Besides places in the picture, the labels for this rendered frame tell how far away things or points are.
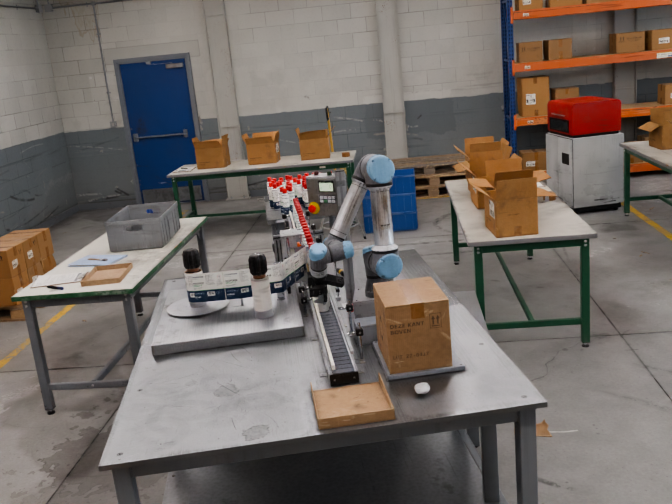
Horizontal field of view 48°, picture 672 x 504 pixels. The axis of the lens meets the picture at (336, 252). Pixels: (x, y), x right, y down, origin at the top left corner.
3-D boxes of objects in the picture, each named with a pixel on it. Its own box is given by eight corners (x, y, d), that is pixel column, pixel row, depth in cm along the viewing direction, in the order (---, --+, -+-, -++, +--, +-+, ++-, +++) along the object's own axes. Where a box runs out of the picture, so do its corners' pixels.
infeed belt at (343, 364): (302, 265, 443) (301, 259, 442) (316, 264, 443) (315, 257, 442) (333, 383, 284) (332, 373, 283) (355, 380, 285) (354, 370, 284)
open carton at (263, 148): (242, 166, 898) (238, 135, 889) (250, 161, 939) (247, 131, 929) (278, 163, 892) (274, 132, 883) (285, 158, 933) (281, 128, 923)
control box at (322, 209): (319, 211, 372) (315, 172, 367) (349, 211, 364) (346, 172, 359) (308, 216, 363) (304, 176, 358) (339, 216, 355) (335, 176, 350)
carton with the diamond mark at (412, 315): (377, 345, 314) (372, 283, 307) (434, 337, 316) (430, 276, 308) (390, 374, 285) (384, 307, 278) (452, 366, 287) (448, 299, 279)
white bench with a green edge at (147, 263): (135, 312, 655) (119, 223, 634) (220, 307, 648) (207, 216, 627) (36, 418, 472) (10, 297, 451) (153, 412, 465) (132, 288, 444)
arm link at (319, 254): (330, 251, 320) (311, 256, 318) (331, 269, 327) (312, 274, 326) (324, 239, 325) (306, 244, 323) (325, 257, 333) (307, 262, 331)
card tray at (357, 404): (311, 391, 282) (310, 381, 281) (380, 382, 284) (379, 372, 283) (318, 430, 253) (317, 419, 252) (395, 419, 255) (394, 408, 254)
